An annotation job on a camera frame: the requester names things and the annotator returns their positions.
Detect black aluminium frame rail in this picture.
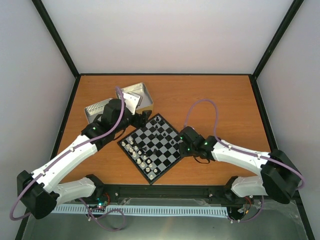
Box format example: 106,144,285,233
74,184,298,201

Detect black and silver chessboard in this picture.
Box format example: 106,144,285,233
117,113,182,185

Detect gold metal tin base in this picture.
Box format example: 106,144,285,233
121,82,154,114

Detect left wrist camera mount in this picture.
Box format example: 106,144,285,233
123,92,143,115

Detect purple cable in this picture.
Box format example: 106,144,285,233
9,86,126,231
184,98,307,223

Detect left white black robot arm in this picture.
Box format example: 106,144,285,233
17,98,152,220

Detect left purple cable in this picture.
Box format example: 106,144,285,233
9,86,126,231

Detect light blue slotted cable duct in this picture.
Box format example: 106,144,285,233
53,204,230,218

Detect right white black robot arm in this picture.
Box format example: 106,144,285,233
179,126,303,204

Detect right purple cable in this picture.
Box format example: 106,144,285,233
184,98,307,223

